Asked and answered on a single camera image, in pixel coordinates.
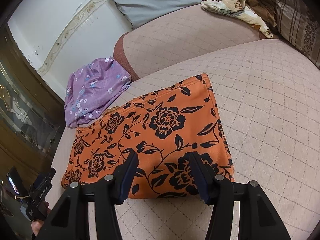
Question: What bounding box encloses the orange black floral garment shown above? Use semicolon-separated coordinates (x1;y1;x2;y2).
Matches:
61;74;234;199

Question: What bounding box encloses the person's left hand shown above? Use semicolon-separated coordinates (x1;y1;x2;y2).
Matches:
31;201;51;237

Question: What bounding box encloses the wooden glass-panel wardrobe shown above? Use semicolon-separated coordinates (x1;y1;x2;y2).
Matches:
1;25;65;192

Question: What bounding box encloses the purple floral garment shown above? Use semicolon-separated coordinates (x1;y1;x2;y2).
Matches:
64;57;131;128

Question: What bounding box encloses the pink quilted mattress cover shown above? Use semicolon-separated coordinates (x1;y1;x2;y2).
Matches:
46;39;319;239

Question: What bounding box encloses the beige quilted bolster cushion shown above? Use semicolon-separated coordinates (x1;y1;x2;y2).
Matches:
113;5;265;81

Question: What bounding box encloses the brown striped patterned pillow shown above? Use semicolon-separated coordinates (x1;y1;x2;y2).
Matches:
246;0;320;68

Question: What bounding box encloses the cream floral crumpled blanket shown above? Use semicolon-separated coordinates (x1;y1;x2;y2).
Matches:
201;0;277;38

